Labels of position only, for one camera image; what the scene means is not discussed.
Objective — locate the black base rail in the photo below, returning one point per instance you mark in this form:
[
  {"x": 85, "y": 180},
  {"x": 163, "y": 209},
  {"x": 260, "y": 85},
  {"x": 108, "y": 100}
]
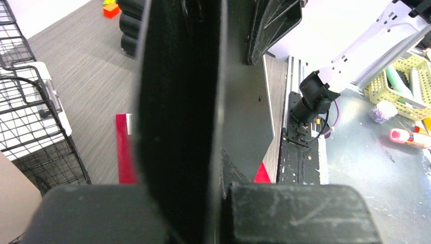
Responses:
[{"x": 302, "y": 160}]

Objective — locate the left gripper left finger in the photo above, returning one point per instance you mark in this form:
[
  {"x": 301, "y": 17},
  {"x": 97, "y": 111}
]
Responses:
[{"x": 96, "y": 214}]

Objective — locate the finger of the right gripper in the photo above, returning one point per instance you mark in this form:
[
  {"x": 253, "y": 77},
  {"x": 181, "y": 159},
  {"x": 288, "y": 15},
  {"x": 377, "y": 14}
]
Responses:
[{"x": 272, "y": 20}]

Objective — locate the red notebook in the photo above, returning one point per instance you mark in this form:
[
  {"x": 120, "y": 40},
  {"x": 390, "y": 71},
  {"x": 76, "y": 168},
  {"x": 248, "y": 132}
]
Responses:
[{"x": 127, "y": 174}]

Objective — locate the yellow plastic basket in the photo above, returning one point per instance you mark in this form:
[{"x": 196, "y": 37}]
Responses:
[{"x": 405, "y": 84}]

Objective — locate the beige folder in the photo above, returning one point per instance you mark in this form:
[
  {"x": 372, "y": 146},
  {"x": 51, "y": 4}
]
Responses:
[{"x": 19, "y": 201}]

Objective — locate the black wire mesh organizer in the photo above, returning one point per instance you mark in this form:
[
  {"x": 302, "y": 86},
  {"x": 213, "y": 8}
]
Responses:
[{"x": 60, "y": 163}]

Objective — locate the black clip file folder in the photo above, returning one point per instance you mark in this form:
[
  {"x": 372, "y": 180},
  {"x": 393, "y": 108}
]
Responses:
[{"x": 190, "y": 53}]

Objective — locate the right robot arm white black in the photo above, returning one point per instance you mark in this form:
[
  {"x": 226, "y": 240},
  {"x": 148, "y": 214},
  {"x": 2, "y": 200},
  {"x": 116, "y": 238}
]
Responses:
[{"x": 398, "y": 21}]

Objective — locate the white grid clipboard in tray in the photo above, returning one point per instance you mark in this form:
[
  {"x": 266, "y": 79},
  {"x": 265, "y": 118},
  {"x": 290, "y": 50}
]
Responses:
[{"x": 32, "y": 115}]

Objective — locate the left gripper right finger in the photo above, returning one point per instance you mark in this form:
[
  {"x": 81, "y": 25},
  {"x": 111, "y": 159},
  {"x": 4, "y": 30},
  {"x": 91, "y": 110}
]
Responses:
[{"x": 279, "y": 213}]

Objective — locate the colourful toy blocks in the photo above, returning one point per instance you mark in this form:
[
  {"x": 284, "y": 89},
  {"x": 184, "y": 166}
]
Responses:
[{"x": 110, "y": 8}]

